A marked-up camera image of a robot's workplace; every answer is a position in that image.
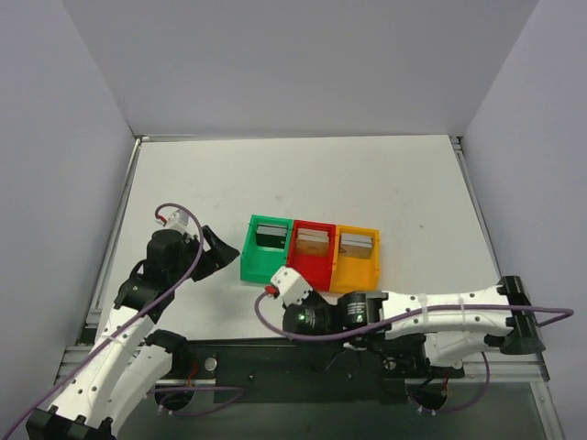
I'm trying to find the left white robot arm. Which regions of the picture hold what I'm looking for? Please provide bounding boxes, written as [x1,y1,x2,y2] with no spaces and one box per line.
[26,226,239,439]

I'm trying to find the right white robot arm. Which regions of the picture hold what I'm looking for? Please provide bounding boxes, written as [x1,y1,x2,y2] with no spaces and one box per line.
[272,269,545,375]

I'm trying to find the dark cards in green bin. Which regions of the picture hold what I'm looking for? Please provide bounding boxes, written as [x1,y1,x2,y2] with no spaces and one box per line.
[255,224,288,249]

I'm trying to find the tan cards in red bin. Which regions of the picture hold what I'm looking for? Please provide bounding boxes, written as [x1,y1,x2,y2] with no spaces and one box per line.
[294,231,330,257]

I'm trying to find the red plastic bin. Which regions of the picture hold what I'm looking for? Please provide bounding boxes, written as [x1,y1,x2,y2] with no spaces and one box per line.
[286,219,337,292]

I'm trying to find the yellow plastic bin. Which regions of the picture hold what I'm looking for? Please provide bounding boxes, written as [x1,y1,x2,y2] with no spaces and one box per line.
[328,225,381,294]

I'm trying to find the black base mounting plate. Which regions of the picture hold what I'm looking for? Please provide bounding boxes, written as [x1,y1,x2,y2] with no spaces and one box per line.
[154,335,464,412]

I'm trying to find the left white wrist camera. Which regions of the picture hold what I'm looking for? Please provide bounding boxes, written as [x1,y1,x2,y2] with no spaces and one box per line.
[156,210,190,234]

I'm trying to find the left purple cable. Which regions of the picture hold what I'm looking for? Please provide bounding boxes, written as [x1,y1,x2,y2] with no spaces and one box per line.
[0,202,251,440]

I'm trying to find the purple cable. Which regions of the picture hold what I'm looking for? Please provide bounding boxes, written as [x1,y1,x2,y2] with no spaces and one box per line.
[0,202,251,440]
[254,292,575,417]

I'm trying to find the aluminium frame rail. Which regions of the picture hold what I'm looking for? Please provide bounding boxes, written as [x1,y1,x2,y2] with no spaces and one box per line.
[54,346,550,383]

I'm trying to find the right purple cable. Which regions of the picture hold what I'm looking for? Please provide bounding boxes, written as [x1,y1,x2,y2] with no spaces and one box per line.
[254,292,575,417]

